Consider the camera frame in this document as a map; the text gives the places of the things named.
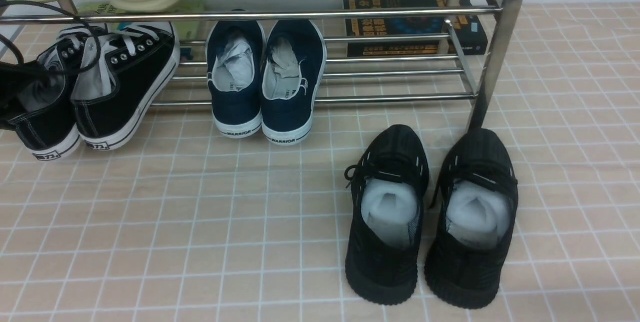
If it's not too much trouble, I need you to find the black canvas sneaker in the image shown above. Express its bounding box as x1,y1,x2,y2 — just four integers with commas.
70,22,181,151
1,23,109,162

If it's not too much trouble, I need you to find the chrome metal shoe rack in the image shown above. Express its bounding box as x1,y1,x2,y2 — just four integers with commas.
1,0,523,130

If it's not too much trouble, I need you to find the left black knit sneaker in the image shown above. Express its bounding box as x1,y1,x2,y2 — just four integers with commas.
344,124,430,306

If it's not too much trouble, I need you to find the black knit sneaker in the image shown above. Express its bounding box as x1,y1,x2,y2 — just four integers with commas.
424,128,519,309
344,124,430,306

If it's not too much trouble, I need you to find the right navy canvas shoe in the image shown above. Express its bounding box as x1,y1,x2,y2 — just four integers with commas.
260,19,328,146

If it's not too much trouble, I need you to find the navy canvas shoe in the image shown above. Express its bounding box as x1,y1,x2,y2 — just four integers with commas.
205,20,266,139
260,19,328,146

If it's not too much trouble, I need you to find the left navy canvas shoe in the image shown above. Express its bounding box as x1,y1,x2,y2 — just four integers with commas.
205,20,266,139

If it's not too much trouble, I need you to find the black book with yellow text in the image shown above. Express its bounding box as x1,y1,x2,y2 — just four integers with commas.
343,0,489,58

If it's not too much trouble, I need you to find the right black knit sneaker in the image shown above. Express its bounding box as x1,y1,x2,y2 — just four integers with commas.
424,128,519,309

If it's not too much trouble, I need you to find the black cable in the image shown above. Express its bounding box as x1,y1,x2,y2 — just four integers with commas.
0,1,103,79

